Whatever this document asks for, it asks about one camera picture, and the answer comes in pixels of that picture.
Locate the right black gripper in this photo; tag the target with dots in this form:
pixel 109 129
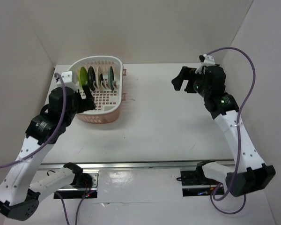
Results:
pixel 186 73

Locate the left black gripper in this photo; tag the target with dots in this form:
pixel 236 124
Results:
pixel 87 103

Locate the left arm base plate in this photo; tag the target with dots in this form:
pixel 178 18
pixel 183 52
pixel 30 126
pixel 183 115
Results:
pixel 71 182

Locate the cream plate black mark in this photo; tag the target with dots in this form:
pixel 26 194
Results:
pixel 99 77

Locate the aluminium front rail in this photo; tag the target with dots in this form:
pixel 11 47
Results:
pixel 131 165

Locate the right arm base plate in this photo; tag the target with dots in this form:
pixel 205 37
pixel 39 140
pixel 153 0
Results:
pixel 193 185

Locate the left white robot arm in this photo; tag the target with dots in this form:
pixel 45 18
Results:
pixel 19 196

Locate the green plate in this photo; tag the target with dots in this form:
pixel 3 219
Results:
pixel 83 76

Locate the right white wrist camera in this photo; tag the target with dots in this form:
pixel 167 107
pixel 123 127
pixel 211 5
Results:
pixel 206 60

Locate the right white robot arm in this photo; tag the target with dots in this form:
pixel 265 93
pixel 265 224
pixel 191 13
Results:
pixel 251 173

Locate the pink white dish rack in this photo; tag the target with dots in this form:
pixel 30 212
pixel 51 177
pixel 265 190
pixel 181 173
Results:
pixel 107 102

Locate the blue floral plate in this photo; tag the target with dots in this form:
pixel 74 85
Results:
pixel 111 80

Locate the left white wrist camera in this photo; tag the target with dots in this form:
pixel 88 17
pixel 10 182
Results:
pixel 68 79

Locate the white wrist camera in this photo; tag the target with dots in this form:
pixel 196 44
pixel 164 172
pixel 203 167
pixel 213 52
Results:
pixel 206 60
pixel 68 79

